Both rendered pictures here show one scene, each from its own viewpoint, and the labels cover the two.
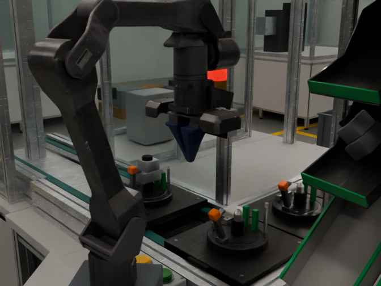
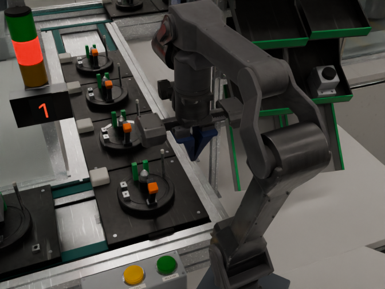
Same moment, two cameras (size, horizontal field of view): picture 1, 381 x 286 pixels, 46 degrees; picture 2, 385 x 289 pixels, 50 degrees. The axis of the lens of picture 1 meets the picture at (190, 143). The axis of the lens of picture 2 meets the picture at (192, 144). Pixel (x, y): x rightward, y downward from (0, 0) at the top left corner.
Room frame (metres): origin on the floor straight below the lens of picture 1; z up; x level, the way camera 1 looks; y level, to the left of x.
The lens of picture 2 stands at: (0.54, 0.53, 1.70)
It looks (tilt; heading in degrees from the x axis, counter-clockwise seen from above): 38 degrees down; 292
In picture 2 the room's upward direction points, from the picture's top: straight up
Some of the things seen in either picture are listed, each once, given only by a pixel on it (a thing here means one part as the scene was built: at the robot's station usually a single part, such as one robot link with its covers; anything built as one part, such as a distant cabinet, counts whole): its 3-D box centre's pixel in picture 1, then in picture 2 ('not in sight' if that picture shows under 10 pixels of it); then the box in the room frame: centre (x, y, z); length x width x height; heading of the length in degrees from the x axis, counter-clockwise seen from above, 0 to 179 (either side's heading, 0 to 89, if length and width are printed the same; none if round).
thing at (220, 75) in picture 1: (217, 70); (27, 49); (1.15, -0.07, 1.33); 0.05 x 0.05 x 0.05
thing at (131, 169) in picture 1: (135, 179); not in sight; (1.15, 0.15, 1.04); 0.04 x 0.02 x 0.08; 133
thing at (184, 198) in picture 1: (148, 201); (2, 233); (1.18, 0.12, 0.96); 0.24 x 0.24 x 0.02; 43
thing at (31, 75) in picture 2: (216, 89); (33, 71); (1.15, -0.07, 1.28); 0.05 x 0.05 x 0.05
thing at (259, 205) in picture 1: (299, 196); (122, 127); (1.09, -0.29, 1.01); 0.24 x 0.24 x 0.13; 43
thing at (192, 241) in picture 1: (237, 224); (145, 182); (0.93, -0.11, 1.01); 0.24 x 0.24 x 0.13; 43
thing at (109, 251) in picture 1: (110, 232); (239, 261); (0.63, 0.12, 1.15); 0.09 x 0.07 x 0.06; 48
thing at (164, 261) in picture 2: (162, 277); (166, 265); (0.80, 0.06, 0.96); 0.04 x 0.04 x 0.02
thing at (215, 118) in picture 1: (190, 97); (192, 105); (0.76, 0.00, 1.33); 0.19 x 0.06 x 0.08; 43
